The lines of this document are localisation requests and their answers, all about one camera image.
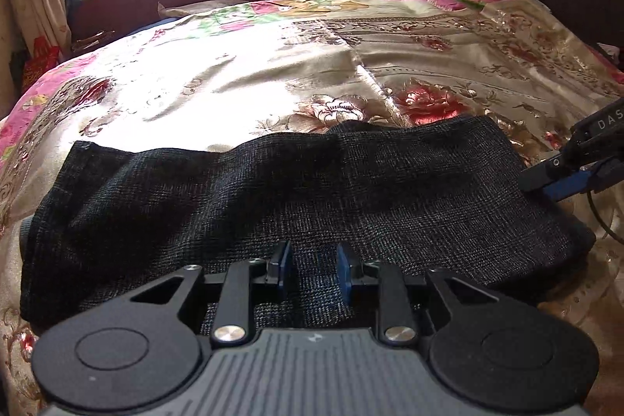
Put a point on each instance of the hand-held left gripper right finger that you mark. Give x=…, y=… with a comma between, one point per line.
x=343, y=270

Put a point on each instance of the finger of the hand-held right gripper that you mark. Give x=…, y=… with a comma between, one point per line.
x=607, y=175
x=546, y=175

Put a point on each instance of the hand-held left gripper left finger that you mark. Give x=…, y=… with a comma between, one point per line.
x=282, y=264

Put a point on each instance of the dark grey pants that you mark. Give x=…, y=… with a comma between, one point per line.
x=292, y=211

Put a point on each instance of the floral satin bedspread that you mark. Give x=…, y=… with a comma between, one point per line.
x=243, y=65

